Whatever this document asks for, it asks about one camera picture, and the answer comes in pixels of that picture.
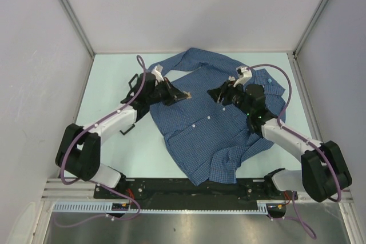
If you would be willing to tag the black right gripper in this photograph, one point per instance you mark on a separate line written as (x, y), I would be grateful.
(224, 92)

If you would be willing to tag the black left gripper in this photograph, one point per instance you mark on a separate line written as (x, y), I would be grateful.
(173, 94)

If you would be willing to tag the blue checked shirt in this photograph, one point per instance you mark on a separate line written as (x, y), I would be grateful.
(206, 140)

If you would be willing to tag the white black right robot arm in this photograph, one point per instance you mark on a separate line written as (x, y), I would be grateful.
(323, 172)

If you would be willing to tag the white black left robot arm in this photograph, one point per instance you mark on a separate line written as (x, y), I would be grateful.
(82, 146)

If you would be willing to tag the black open box upper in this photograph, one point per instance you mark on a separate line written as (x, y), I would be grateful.
(134, 85)

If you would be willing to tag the black open box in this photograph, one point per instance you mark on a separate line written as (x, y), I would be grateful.
(134, 85)
(127, 129)

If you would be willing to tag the black open box lower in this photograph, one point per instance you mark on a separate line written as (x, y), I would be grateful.
(127, 129)

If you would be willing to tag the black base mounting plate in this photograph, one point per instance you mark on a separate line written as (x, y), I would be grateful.
(200, 199)

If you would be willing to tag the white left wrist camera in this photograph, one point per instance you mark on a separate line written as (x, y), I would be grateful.
(157, 72)

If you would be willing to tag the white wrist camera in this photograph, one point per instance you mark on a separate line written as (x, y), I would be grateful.
(244, 75)
(157, 72)

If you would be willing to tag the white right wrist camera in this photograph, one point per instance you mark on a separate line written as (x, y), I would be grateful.
(244, 75)

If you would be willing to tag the right aluminium frame post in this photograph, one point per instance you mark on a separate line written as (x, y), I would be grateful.
(320, 8)

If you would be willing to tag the aluminium frame post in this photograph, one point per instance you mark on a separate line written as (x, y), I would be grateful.
(73, 19)
(320, 8)

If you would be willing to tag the white slotted cable duct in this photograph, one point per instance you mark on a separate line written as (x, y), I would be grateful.
(109, 207)

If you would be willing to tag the aluminium front rail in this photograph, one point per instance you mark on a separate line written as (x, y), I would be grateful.
(71, 192)

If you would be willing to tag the left aluminium frame post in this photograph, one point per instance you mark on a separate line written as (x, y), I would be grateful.
(73, 19)

